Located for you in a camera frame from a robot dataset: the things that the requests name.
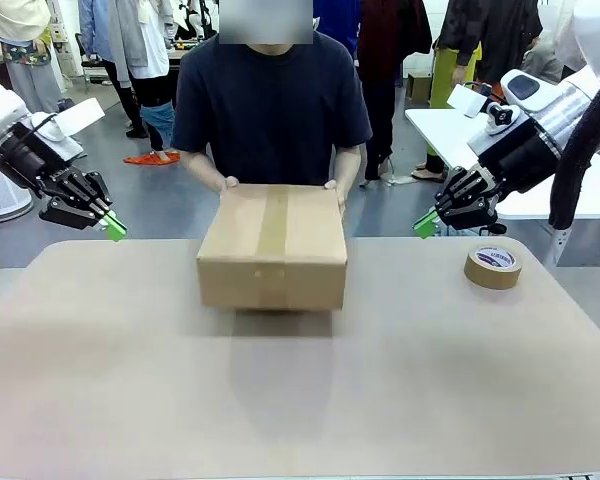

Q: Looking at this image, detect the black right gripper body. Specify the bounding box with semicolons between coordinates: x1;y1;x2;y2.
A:
472;118;561;199

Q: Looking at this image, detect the bystander with yellow apron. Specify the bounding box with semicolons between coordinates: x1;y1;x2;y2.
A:
410;0;544;184

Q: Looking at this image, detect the black corrugated cable hose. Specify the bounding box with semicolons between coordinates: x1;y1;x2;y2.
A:
548;54;600;231

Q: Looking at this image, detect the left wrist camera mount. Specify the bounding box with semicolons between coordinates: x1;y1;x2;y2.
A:
32;97;106;157

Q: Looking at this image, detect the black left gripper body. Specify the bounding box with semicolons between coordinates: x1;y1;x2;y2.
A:
0;124;74;199

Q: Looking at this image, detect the bystander in beige hoodie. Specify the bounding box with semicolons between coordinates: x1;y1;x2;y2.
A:
0;0;65;115

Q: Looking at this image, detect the person's right forearm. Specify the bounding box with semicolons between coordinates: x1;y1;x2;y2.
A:
182;149;226;194

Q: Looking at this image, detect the white side table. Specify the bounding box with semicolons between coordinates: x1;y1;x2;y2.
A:
404;107;600;221

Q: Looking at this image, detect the small background cardboard box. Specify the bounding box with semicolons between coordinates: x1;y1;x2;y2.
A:
406;72;433;105

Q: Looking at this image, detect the bystander in dark red top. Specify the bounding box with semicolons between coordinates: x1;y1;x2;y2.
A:
357;0;434;182

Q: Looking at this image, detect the person's left forearm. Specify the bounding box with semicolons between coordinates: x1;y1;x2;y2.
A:
332;144;364;199

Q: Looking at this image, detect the brown packing tape roll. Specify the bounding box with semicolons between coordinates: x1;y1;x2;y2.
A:
463;244;524;290

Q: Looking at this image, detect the bystander in pale pink top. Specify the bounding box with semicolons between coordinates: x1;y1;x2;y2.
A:
554;0;589;71

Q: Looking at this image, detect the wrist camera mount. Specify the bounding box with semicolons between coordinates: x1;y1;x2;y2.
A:
447;82;522;137
32;97;106;157

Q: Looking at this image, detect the bystander in blue top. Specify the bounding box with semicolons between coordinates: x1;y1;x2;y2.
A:
312;0;362;61

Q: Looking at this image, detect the person's left hand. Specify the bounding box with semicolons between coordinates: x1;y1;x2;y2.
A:
323;178;350;219

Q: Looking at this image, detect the orange cloth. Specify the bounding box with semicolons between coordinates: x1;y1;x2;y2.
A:
123;152;181;167

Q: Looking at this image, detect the brown cardboard box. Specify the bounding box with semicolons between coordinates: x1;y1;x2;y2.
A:
195;182;350;314

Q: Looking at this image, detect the person in dark t-shirt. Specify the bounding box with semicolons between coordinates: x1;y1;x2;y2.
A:
171;0;374;186

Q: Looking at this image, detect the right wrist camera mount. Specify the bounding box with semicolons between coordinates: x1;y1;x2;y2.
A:
447;82;522;137

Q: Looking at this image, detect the bystander in grey hoodie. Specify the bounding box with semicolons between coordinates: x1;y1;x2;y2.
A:
107;0;182;152

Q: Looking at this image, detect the seated bystander in grey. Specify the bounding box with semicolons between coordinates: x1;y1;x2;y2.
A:
519;39;565;85

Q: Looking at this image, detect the white air purifier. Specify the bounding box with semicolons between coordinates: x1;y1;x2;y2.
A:
0;159;34;224

